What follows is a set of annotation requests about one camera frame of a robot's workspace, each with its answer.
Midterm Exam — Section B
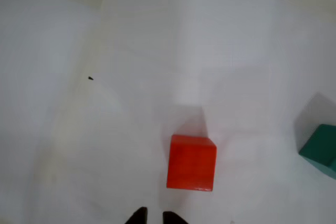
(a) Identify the red cube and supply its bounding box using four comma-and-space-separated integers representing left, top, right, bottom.
166, 134, 217, 192

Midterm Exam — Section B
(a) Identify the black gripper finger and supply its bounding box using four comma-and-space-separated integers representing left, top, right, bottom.
162, 211, 188, 224
125, 206, 148, 224

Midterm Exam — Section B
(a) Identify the teal blue cube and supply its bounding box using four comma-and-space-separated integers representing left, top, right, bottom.
298, 123, 336, 180

